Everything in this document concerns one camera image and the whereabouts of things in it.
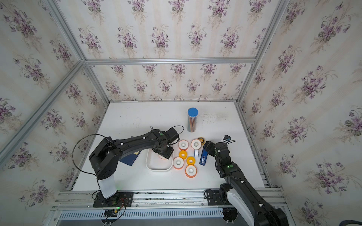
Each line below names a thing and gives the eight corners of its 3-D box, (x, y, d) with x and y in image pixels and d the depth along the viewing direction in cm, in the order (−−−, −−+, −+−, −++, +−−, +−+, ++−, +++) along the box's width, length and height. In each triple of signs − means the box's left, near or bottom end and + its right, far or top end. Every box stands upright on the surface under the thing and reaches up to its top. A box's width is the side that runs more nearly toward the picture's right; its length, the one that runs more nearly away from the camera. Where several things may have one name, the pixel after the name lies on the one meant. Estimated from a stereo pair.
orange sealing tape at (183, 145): (178, 150, 93) (178, 149, 91) (178, 141, 98) (178, 139, 96) (188, 150, 93) (188, 149, 91) (188, 141, 98) (188, 139, 96)
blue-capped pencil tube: (187, 132, 103) (188, 114, 87) (187, 125, 107) (188, 107, 91) (195, 132, 103) (198, 114, 87) (195, 125, 107) (197, 107, 91)
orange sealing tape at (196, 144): (191, 149, 94) (191, 147, 91) (190, 141, 98) (191, 139, 95) (201, 149, 94) (201, 147, 91) (200, 141, 98) (200, 139, 95)
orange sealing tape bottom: (185, 177, 82) (185, 176, 80) (184, 166, 86) (185, 164, 85) (197, 177, 82) (197, 176, 81) (196, 166, 87) (196, 165, 85)
